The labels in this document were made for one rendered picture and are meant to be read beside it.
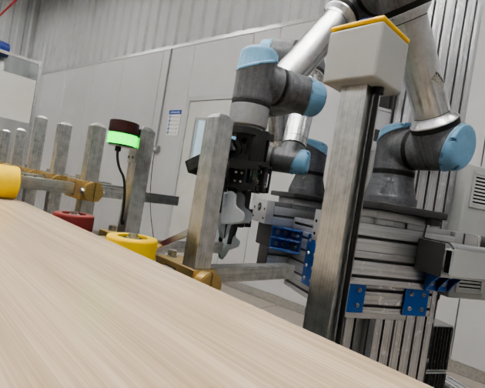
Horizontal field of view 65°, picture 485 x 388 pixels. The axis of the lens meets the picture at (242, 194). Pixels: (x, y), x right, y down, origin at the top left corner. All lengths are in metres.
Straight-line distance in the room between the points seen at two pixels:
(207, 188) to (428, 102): 0.62
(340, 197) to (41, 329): 0.33
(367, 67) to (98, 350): 0.38
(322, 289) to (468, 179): 1.11
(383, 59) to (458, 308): 2.88
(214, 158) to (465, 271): 0.75
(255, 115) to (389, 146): 0.54
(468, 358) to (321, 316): 2.83
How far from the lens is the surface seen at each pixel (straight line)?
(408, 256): 1.18
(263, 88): 0.73
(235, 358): 0.26
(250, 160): 0.71
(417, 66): 1.03
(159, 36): 6.01
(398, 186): 1.14
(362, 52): 0.48
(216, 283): 0.65
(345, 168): 0.47
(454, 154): 1.06
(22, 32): 10.30
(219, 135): 0.64
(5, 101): 3.36
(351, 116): 0.48
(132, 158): 0.85
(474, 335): 3.24
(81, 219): 0.83
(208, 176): 0.63
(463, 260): 1.14
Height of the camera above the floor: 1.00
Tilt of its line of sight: level
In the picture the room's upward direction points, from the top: 9 degrees clockwise
